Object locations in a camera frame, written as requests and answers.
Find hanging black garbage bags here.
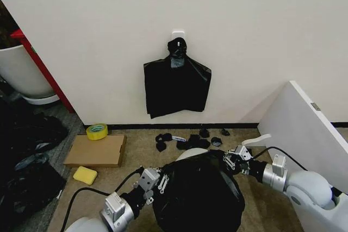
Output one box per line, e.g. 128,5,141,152
143,36,213,120

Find pile of black bags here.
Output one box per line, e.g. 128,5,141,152
0,97,69,232

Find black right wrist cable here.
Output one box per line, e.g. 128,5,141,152
250,146,309,173

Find white wall hook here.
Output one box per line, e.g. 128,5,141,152
171,28,188,43

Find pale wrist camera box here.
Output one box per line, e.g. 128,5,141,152
139,167,161,191
234,145,253,161

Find white trash bin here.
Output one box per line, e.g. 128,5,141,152
175,147,209,162

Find white pot saucer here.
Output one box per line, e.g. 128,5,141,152
22,94,61,105

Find white cabinet panel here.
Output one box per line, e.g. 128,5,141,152
256,80,348,232

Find white plant pot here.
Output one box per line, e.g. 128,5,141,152
0,44,55,99

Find yellow sponge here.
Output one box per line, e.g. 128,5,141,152
72,165,98,184

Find black garbage bag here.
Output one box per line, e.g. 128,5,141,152
151,149,246,232

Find red metal frame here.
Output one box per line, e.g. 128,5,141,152
10,28,75,114

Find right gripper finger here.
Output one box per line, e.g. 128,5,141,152
237,161,250,176
222,149,238,172

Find black baseboard strip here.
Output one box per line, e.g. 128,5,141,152
107,123,259,131

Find yellow tape roll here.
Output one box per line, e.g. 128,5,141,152
86,123,109,142

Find flat cardboard box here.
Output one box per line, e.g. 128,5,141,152
63,134,128,168

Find white paper strip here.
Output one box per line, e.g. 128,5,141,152
241,133,272,146

